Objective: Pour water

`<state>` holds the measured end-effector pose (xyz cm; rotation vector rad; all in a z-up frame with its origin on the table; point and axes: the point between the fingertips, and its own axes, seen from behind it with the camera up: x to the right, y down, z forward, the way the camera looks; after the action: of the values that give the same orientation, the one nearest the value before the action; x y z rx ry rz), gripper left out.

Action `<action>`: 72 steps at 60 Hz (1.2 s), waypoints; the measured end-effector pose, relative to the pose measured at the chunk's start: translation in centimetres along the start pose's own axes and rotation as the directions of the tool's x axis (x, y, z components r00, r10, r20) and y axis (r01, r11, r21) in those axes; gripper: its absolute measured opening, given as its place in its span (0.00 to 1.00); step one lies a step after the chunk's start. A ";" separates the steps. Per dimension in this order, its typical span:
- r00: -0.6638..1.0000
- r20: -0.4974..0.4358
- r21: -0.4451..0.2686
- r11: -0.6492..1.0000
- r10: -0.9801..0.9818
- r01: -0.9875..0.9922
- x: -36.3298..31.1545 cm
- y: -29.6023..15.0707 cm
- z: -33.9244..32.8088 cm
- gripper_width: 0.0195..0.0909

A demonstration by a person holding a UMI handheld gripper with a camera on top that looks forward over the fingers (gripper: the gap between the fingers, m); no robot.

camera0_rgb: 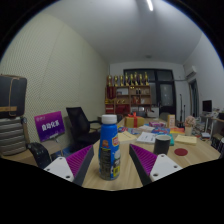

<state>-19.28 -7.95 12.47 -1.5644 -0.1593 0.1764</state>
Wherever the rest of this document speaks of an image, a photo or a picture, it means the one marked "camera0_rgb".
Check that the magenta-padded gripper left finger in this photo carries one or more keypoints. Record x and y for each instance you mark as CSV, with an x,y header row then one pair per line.
x,y
58,167

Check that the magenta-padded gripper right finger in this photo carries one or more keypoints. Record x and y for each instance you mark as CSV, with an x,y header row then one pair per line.
x,y
163,166

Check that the blue drink bottle white cap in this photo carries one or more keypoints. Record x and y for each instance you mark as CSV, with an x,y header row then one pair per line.
x,y
109,156

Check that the black cup white inside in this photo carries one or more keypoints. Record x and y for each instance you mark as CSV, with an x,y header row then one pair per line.
x,y
162,146

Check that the flat round red coaster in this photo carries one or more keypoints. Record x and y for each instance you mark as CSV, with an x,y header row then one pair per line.
x,y
181,152

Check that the black curved chair armrest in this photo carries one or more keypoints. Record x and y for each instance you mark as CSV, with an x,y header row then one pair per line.
x,y
39,155

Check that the teal book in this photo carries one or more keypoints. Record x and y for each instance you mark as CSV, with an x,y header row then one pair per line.
x,y
172,140

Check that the white printed paper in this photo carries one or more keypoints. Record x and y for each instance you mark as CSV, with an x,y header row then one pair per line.
x,y
146,137

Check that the yellow envelope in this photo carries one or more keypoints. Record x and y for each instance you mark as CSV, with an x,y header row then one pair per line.
x,y
186,139

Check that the orange red book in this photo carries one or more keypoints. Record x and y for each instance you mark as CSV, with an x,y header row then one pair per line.
x,y
177,130

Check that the pink patterned box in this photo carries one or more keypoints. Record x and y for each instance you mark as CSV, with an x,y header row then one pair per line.
x,y
157,124

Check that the purple sign board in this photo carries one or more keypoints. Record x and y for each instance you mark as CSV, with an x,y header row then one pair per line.
x,y
49,126

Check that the small upright card box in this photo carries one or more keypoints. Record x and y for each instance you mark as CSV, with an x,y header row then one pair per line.
x,y
171,120

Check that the pale yellow notebook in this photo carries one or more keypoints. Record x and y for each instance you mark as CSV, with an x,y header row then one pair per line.
x,y
127,137

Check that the black office chair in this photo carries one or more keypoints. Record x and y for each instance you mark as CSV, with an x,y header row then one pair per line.
x,y
77,123

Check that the blue printed magazine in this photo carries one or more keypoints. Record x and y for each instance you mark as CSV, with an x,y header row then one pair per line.
x,y
125,129

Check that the yellow gift box red ribbon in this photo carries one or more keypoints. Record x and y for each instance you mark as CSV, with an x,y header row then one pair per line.
x,y
134,121

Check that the grey ribbed suitcase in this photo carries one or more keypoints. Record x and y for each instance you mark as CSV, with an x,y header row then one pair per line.
x,y
12,136

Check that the black microphone stand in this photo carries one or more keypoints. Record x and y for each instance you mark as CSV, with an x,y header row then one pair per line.
x,y
182,110

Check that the white-legged side desk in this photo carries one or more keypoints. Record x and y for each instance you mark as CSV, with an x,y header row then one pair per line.
x,y
215,119

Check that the computer monitor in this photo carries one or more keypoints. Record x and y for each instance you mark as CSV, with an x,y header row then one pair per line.
x,y
207,106

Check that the dark glass door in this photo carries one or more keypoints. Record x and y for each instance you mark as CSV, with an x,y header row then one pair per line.
x,y
165,90

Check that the wooden shelf unit with trophies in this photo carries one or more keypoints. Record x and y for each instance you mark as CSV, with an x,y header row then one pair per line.
x,y
128,98

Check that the ceiling tube light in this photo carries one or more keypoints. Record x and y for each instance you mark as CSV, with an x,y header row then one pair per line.
x,y
150,5

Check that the white wall air conditioner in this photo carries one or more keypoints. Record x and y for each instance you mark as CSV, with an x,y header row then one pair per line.
x,y
191,71

